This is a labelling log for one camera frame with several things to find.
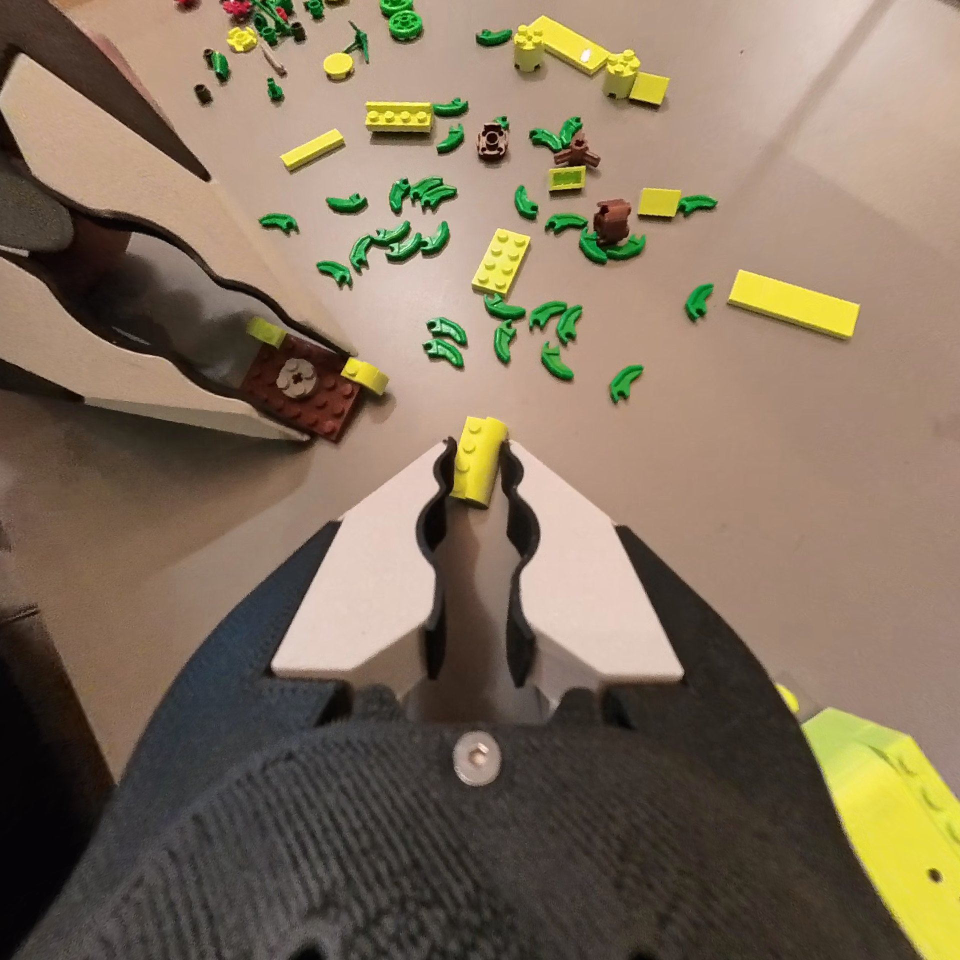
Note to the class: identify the grey round plate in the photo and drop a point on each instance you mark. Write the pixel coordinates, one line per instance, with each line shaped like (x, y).
(298, 377)

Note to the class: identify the brown studded plate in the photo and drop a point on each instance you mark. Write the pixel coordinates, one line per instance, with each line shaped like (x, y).
(322, 409)

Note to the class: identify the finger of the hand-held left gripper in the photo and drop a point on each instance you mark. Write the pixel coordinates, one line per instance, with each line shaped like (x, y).
(150, 172)
(90, 367)

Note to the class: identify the brown three-pronged piece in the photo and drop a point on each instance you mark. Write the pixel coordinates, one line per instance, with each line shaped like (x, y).
(577, 152)

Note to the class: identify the small lime curved brick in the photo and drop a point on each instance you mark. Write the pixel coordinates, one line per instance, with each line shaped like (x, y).
(268, 332)
(365, 375)

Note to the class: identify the large lime brick assembly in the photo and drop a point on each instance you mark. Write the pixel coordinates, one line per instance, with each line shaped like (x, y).
(885, 810)

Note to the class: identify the brown round brick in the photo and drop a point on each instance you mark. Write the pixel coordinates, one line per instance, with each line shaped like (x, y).
(611, 219)

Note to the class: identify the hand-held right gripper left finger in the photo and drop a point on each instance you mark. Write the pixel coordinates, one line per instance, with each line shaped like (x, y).
(367, 592)

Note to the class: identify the lime slope by barrel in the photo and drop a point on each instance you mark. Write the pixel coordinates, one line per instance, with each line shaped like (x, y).
(658, 203)

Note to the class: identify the scattered green leaf pieces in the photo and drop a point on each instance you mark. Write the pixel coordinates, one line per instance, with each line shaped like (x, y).
(446, 330)

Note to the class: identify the brown round holed plate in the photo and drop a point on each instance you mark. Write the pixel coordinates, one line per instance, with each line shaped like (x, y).
(493, 141)

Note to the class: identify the green round gear piece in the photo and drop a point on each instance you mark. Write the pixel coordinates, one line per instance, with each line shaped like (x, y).
(407, 26)
(394, 7)

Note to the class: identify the lime flower piece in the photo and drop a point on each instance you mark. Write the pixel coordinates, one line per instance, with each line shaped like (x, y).
(242, 39)

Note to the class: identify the lime round tile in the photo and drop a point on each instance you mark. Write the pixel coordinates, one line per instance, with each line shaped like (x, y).
(339, 66)

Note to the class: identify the small grey rod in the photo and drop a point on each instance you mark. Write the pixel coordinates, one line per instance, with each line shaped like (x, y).
(274, 61)

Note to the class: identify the lime two-by-four studded plate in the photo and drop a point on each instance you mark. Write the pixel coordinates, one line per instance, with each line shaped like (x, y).
(501, 260)

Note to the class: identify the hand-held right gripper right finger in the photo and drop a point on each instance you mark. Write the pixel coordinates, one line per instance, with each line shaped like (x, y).
(592, 600)

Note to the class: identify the narrow lime smooth tile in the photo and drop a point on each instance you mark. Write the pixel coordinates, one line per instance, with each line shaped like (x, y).
(313, 150)

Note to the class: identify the long lime curved brick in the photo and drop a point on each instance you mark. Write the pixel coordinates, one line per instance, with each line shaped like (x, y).
(476, 457)
(399, 116)

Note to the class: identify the medium lime smooth tile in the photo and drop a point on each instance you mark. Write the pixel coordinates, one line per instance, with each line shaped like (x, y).
(570, 43)

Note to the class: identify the lime square tile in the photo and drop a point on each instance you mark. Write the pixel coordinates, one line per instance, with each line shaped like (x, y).
(649, 90)

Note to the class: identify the large lime smooth tile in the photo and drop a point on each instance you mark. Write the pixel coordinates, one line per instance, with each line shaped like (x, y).
(795, 304)

